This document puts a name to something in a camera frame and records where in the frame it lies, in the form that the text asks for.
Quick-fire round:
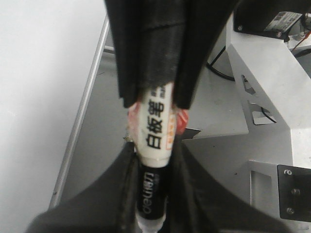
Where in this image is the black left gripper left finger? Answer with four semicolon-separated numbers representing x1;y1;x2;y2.
26;143;138;233

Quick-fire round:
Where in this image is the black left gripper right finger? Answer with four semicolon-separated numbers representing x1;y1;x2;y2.
167;135;270;233

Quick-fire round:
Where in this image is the white black whiteboard marker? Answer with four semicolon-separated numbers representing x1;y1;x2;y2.
128;82;189;233

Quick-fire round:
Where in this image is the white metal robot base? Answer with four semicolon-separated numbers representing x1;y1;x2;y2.
187;18;311;218

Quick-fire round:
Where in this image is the white whiteboard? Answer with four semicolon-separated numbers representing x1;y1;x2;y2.
0;0;110;214

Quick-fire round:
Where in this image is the black mounting plate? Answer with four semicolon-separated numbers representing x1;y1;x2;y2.
277;165;311;222

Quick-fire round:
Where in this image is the black cable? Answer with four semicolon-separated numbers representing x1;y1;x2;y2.
206;47;236;82

